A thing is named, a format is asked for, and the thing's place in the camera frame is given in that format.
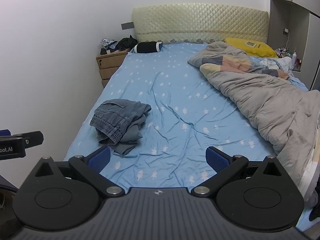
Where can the small white card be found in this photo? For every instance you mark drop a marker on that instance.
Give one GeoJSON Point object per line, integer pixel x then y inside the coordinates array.
{"type": "Point", "coordinates": [250, 44]}

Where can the grey wall cabinet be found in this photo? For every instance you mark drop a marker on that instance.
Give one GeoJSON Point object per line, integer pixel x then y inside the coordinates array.
{"type": "Point", "coordinates": [287, 17]}

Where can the grey patchwork quilt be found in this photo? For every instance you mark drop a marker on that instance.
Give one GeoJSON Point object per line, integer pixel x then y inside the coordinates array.
{"type": "Point", "coordinates": [262, 100]}

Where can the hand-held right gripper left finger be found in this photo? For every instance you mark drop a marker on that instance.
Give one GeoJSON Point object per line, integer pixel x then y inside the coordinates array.
{"type": "Point", "coordinates": [100, 160]}

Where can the yellow pillow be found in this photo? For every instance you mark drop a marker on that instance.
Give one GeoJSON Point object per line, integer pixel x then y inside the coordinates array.
{"type": "Point", "coordinates": [266, 51]}

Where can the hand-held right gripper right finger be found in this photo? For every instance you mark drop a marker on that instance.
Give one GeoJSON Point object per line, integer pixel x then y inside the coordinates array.
{"type": "Point", "coordinates": [215, 161]}

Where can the grey wall plate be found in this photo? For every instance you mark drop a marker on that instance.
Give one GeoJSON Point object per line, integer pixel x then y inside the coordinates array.
{"type": "Point", "coordinates": [127, 26]}

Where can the black cylindrical bolster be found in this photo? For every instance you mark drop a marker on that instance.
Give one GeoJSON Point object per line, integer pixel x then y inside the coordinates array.
{"type": "Point", "coordinates": [147, 47]}

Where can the black garment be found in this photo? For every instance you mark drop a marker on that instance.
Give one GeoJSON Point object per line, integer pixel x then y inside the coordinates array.
{"type": "Point", "coordinates": [125, 43]}

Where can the blue tree-print bed sheet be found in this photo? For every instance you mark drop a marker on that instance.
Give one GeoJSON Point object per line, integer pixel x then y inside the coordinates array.
{"type": "Point", "coordinates": [170, 100]}

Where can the blue denim jeans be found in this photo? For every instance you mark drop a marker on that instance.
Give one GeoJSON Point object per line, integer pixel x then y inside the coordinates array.
{"type": "Point", "coordinates": [120, 115]}

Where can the cream quilted headboard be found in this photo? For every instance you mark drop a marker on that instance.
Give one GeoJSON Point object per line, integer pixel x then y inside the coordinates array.
{"type": "Point", "coordinates": [200, 21]}

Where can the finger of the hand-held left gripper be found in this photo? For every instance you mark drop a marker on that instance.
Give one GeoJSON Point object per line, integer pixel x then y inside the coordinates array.
{"type": "Point", "coordinates": [33, 138]}

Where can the patterned white bag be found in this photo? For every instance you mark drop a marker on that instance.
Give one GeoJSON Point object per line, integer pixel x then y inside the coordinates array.
{"type": "Point", "coordinates": [108, 42]}

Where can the white crumpled cloth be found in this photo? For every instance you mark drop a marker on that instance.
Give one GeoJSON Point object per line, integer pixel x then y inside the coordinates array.
{"type": "Point", "coordinates": [277, 63]}

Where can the white bottle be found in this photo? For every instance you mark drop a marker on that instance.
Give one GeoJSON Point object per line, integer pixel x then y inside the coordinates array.
{"type": "Point", "coordinates": [294, 60]}

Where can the cardboard box nightstand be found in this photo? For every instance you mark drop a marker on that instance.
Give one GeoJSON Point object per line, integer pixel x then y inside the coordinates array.
{"type": "Point", "coordinates": [110, 65]}

